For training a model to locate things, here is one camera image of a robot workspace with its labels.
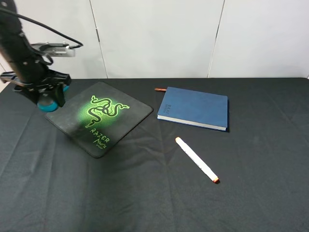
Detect blue and grey computer mouse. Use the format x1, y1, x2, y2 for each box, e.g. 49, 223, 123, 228
37, 85, 69, 112

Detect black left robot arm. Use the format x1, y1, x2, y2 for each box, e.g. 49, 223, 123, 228
0, 0, 71, 112

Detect blue hardcover notebook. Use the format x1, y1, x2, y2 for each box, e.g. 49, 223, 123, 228
157, 87, 228, 131

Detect black Razer mouse pad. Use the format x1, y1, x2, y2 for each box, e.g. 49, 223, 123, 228
46, 82, 153, 158

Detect brown notebook bookmark ribbon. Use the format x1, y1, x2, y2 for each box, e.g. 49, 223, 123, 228
154, 88, 167, 92

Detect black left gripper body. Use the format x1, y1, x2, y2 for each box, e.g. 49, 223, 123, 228
0, 57, 71, 93

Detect black tablecloth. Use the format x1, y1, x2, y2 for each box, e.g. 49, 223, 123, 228
0, 78, 309, 232

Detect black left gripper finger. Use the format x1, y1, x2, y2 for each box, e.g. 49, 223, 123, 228
14, 87, 45, 104
53, 84, 66, 107

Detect white marker pen orange caps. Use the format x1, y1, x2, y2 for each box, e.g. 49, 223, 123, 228
175, 137, 219, 184

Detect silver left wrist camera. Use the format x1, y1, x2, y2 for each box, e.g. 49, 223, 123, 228
31, 43, 75, 57

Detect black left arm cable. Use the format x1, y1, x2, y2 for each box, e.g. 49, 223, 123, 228
0, 7, 84, 49

